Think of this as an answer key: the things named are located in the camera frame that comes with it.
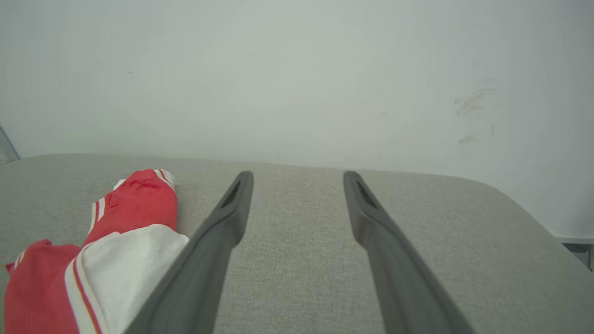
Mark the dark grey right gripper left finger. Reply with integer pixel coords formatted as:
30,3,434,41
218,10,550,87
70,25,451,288
123,171,255,334

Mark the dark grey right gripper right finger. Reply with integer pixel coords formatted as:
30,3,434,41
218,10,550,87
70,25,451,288
343,171,477,334

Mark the red and white jersey garment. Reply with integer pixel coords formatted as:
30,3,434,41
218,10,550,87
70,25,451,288
4,169,190,334

